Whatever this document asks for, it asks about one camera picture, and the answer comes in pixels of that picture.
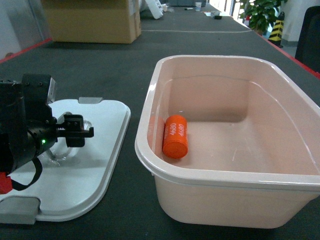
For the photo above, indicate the white paper cup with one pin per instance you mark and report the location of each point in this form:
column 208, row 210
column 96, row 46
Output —
column 198, row 6

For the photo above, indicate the yellow black striped cone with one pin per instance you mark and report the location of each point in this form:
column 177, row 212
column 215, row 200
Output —
column 275, row 36

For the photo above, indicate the pink plastic storage box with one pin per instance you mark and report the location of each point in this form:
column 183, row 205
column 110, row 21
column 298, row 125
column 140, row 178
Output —
column 253, row 141

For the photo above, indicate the green potted plant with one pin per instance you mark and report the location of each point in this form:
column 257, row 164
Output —
column 262, row 13

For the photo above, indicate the white box lid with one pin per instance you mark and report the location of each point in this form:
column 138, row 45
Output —
column 73, row 180

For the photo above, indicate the orange cylindrical capacitor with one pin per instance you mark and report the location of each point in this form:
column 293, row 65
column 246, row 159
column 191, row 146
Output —
column 175, row 140

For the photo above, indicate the cardboard box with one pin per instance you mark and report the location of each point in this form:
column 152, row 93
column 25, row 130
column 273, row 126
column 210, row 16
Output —
column 93, row 21

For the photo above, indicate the red block on arm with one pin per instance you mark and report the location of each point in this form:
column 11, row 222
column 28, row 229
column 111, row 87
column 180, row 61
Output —
column 5, row 183

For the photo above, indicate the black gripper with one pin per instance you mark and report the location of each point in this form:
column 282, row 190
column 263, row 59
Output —
column 25, row 110

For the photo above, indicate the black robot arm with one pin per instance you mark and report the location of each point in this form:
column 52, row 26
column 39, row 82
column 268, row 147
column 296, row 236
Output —
column 11, row 160

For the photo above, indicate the white foam piece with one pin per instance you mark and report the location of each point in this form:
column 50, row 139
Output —
column 153, row 8

